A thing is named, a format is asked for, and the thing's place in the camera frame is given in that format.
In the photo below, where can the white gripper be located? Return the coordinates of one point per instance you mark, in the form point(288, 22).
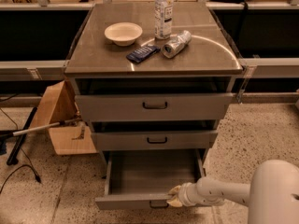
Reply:
point(186, 194)

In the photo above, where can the grey bottom drawer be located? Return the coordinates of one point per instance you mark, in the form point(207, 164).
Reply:
point(141, 179)

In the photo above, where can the grey drawer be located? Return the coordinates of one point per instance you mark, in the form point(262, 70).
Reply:
point(141, 179)
point(153, 107)
point(153, 140)

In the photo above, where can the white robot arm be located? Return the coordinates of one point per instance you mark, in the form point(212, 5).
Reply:
point(271, 196)

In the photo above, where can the grey middle drawer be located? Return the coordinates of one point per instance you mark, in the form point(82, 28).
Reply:
point(153, 140)

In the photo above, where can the grey top drawer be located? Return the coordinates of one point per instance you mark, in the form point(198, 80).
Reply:
point(153, 107)

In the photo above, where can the grey metal drawer cabinet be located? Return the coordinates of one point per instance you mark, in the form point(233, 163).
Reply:
point(99, 67)

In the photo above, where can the dark blue snack packet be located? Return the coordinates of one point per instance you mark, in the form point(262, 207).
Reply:
point(142, 54)

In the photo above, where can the silver crushed drink can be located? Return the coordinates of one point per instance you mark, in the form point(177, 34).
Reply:
point(176, 44)

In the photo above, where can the brown cardboard box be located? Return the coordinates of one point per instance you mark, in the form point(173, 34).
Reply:
point(56, 105)

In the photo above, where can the black bar on floor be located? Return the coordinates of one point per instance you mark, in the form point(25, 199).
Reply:
point(12, 159)

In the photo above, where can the white paper bowl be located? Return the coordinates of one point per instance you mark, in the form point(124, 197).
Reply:
point(123, 33)

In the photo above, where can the silver and black pole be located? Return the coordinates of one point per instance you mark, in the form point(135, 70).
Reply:
point(39, 128)

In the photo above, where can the clear plastic water bottle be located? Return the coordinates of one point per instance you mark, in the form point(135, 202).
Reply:
point(163, 11)

